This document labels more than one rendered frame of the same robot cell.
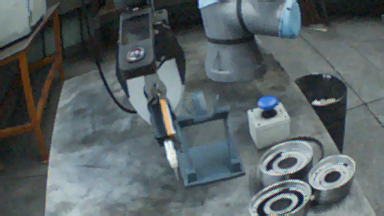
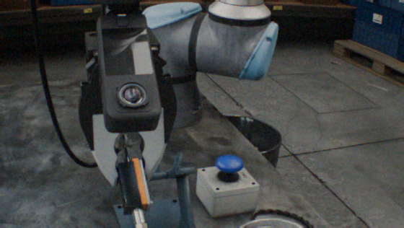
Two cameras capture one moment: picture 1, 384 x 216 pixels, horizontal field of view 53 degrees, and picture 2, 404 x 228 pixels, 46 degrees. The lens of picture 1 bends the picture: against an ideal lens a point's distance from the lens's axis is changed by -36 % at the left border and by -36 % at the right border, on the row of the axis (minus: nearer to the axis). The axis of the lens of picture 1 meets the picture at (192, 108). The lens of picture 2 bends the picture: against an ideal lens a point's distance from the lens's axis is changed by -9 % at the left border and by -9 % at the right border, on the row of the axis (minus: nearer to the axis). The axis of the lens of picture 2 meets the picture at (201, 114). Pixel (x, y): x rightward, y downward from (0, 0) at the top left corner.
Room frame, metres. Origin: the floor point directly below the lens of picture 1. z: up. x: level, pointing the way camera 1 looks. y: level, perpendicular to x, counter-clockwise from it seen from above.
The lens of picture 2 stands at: (0.26, 0.12, 1.22)
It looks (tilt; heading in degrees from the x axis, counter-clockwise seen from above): 23 degrees down; 341
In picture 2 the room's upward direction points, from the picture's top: 4 degrees clockwise
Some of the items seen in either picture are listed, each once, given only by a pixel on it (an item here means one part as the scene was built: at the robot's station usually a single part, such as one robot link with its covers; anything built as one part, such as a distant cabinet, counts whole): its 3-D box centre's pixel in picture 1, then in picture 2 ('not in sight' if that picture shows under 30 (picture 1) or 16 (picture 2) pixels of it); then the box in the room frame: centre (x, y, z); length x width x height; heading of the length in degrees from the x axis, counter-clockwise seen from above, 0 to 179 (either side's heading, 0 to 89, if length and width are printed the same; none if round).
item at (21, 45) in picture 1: (22, 76); not in sight; (3.12, 1.25, 0.39); 1.50 x 0.62 x 0.78; 4
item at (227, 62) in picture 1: (234, 50); (166, 90); (1.21, -0.12, 0.85); 0.15 x 0.15 x 0.10
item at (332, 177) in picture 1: (332, 180); not in sight; (0.60, -0.21, 0.82); 0.10 x 0.10 x 0.04
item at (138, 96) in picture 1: (139, 89); (103, 139); (0.74, 0.07, 0.98); 0.06 x 0.03 x 0.09; 179
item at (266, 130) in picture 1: (269, 123); (226, 187); (0.87, -0.13, 0.82); 0.08 x 0.07 x 0.05; 4
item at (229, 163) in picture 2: (269, 111); (228, 174); (0.86, -0.13, 0.85); 0.04 x 0.04 x 0.05
